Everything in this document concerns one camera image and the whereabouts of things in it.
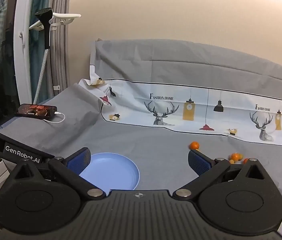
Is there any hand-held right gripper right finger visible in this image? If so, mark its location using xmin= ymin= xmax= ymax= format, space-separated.
xmin=173 ymin=149 xmax=269 ymax=200

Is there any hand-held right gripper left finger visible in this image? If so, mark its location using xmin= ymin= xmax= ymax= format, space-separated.
xmin=11 ymin=148 xmax=106 ymax=200

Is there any light blue plate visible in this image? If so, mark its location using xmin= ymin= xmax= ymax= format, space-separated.
xmin=78 ymin=152 xmax=140 ymax=191

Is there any blue under cloth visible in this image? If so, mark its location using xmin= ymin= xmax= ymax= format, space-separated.
xmin=0 ymin=117 xmax=19 ymax=132

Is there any black smartphone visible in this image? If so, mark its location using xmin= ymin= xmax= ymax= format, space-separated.
xmin=14 ymin=104 xmax=57 ymax=118

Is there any grey table cloth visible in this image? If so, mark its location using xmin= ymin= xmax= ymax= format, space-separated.
xmin=0 ymin=81 xmax=282 ymax=235

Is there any teal curtain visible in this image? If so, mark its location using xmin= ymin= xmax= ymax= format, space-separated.
xmin=29 ymin=0 xmax=54 ymax=99

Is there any grey deer print cloth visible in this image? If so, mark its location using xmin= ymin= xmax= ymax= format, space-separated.
xmin=89 ymin=39 xmax=282 ymax=147

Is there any grey curtain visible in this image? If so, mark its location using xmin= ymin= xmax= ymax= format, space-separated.
xmin=49 ymin=0 xmax=73 ymax=98

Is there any white hanger rack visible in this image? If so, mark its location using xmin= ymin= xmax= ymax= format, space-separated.
xmin=28 ymin=13 xmax=82 ymax=30

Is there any white charging cable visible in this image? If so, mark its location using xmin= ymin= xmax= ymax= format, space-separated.
xmin=43 ymin=112 xmax=66 ymax=124

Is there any white door frame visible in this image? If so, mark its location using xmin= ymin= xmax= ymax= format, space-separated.
xmin=13 ymin=0 xmax=56 ymax=102

